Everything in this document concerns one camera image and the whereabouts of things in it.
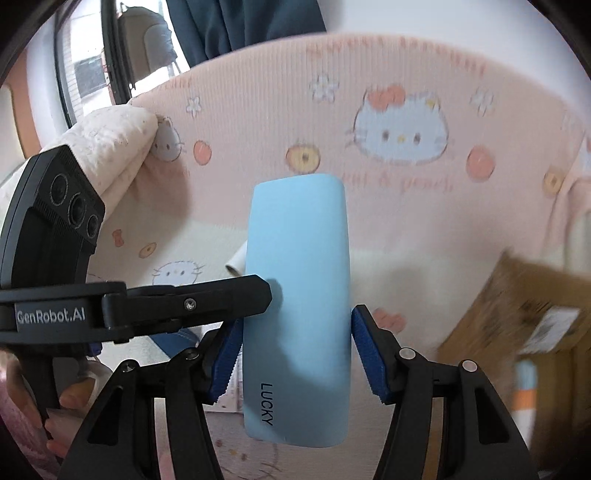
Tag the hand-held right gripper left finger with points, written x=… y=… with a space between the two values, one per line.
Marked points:
x=226 y=364

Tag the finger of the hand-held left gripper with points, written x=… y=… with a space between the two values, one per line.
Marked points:
x=221 y=297

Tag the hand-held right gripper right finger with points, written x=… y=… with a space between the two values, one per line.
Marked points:
x=369 y=355

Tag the light blue box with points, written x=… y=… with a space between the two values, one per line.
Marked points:
x=295 y=300

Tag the brown cardboard box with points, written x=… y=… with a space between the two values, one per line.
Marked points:
x=498 y=314

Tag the orange white tissue pack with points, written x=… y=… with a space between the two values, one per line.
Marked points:
x=524 y=405

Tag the person's left hand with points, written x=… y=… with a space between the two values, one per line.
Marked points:
x=64 y=424

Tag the cardboard tube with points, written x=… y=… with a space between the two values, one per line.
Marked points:
x=236 y=262

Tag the denim pencil case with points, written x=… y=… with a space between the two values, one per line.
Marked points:
x=173 y=344

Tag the fluffy cream pink blanket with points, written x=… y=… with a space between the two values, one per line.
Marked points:
x=115 y=147

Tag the pink cat print bed sheet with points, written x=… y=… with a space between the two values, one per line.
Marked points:
x=258 y=101

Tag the black framed mirror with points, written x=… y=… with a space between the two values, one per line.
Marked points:
x=115 y=55

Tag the dark teal curtain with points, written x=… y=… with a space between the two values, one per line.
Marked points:
x=240 y=27

